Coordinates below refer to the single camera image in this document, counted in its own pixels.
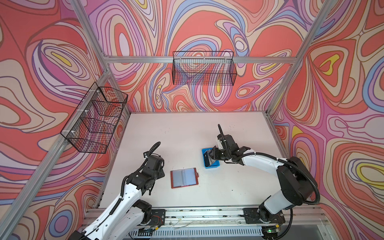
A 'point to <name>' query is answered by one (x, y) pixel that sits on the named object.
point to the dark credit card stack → (208, 161)
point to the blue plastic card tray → (216, 164)
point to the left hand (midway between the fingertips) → (161, 168)
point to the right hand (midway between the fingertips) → (213, 157)
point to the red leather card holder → (184, 177)
